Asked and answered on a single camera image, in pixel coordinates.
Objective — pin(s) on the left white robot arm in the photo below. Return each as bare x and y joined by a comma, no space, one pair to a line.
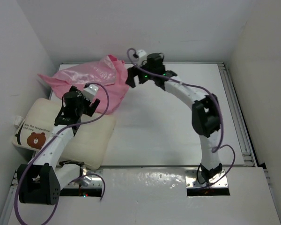
39,182

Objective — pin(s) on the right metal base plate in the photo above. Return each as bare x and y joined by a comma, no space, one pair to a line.
195,180

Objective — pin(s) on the left aluminium frame rail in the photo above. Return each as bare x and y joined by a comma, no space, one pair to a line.
9,203

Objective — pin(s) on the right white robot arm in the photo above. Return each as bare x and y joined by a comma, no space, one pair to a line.
206,115

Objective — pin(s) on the metal base plate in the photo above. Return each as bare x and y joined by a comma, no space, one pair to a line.
195,180
90,180

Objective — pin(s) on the cream pillow with bear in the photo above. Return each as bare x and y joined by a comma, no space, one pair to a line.
88,145

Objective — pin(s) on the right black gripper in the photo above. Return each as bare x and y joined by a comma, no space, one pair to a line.
132,71

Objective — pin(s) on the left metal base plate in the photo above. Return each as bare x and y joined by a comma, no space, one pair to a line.
90,180

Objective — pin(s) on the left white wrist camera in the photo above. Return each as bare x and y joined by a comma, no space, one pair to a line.
90,92

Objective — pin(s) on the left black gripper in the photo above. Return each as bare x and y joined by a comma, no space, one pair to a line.
88,109

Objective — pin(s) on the pink satin pillowcase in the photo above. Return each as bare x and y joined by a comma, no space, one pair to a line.
109,72

